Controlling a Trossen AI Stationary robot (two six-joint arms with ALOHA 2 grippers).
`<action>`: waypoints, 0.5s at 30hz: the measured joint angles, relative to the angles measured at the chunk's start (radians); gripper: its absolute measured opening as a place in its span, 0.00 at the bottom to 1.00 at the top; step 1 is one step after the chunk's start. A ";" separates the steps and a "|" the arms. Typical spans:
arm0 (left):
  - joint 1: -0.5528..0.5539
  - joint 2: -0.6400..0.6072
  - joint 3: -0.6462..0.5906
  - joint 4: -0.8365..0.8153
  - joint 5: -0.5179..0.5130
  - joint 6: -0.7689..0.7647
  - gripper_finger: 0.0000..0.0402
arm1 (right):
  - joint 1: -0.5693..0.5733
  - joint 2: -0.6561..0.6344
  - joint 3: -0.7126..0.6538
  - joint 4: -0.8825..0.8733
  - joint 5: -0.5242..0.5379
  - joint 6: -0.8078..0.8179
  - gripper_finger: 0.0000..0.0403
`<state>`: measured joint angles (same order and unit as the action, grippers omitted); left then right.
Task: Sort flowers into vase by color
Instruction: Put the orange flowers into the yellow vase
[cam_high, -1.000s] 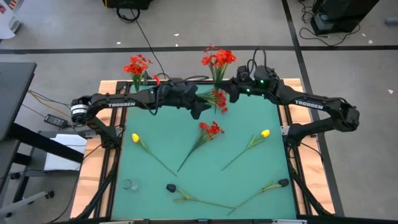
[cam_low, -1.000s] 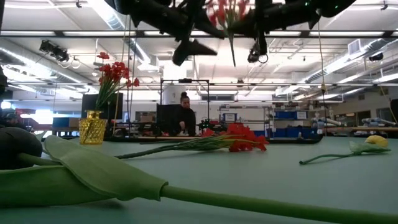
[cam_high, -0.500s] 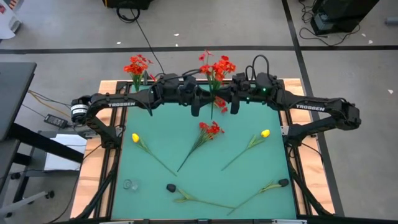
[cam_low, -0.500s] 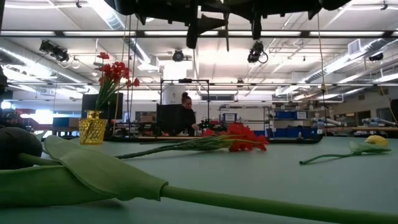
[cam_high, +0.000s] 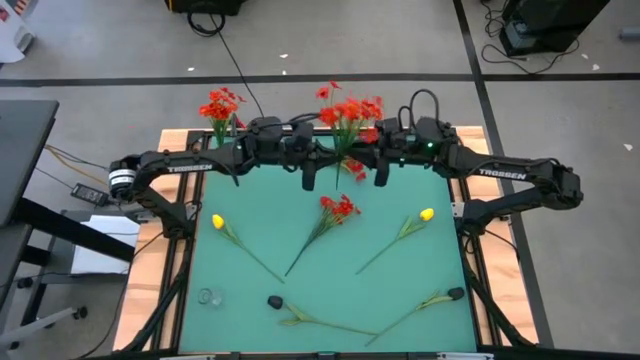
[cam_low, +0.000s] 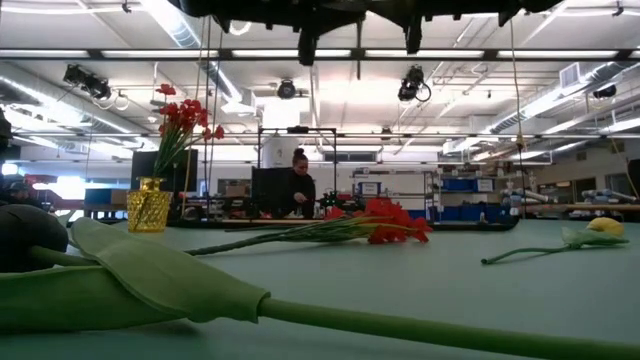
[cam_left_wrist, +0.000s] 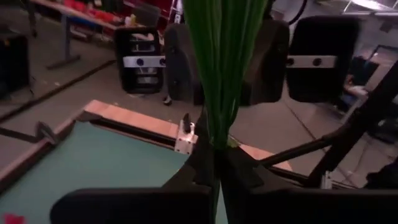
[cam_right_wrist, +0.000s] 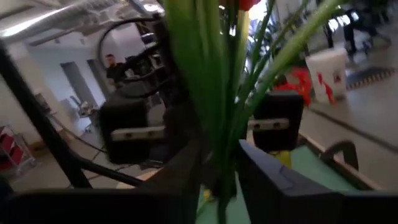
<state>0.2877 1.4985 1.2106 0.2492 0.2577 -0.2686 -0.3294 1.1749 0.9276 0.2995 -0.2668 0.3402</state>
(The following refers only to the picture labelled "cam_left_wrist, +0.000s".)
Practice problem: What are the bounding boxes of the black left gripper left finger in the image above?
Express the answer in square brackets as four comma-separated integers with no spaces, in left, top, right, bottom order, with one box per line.
[49,124,220,224]

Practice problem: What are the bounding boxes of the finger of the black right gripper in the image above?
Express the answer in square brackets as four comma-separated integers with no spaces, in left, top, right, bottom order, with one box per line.
[164,23,205,106]
[241,19,290,106]

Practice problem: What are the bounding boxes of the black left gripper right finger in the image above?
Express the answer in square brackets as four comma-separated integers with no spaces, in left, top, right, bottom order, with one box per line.
[217,145,398,224]

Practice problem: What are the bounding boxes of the green table mat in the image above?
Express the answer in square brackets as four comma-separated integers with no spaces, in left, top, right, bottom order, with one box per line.
[0,120,229,224]

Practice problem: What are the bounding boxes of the black table clamp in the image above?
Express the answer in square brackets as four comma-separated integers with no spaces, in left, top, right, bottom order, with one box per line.
[34,120,60,146]

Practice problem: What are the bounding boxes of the grey workbench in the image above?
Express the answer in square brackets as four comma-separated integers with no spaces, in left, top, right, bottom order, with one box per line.
[29,0,125,71]

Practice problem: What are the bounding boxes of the black cabinet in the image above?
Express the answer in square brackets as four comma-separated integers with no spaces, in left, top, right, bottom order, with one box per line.
[0,32,31,100]

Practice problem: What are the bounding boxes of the silver frame bracket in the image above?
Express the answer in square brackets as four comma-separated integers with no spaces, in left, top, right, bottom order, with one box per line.
[174,113,199,156]

